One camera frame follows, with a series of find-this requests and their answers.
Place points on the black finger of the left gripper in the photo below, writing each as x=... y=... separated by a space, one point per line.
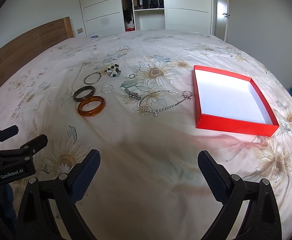
x=35 y=145

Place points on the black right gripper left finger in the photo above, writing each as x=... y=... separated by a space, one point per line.
x=35 y=219

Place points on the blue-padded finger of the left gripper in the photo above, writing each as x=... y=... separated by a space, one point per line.
x=8 y=133

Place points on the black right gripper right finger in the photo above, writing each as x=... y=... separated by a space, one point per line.
x=262 y=219

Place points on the amber resin bangle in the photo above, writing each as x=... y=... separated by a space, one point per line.
x=91 y=106

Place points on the dark olive bangle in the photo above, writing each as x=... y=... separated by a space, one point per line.
x=83 y=92

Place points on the wooden headboard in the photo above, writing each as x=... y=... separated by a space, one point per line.
x=23 y=49

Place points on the thin grey metal bangle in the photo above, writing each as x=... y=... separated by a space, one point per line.
x=92 y=78

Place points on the floral white bed sheet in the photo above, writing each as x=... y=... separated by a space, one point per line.
x=148 y=185

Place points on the red shallow cardboard box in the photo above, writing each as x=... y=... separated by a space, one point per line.
x=230 y=102

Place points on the red item in wardrobe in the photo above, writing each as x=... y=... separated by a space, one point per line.
x=128 y=29

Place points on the white wardrobe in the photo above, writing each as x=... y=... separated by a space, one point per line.
x=107 y=17

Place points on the white room door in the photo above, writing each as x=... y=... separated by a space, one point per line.
x=222 y=17

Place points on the wall socket plate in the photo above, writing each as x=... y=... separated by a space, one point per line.
x=79 y=30

